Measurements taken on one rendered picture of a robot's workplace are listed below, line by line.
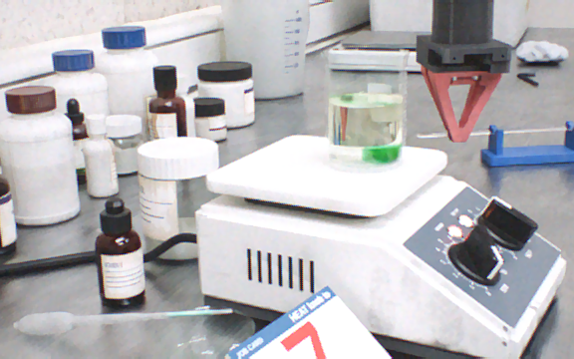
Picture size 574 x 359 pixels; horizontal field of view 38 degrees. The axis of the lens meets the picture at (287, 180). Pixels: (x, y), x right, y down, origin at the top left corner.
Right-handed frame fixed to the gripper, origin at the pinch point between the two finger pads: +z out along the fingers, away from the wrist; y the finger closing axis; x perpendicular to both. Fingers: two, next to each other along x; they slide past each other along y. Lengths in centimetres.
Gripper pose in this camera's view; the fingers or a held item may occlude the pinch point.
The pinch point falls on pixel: (458, 133)
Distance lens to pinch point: 83.9
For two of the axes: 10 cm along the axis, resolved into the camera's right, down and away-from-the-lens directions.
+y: 1.0, 2.9, -9.5
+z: 0.3, 9.6, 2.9
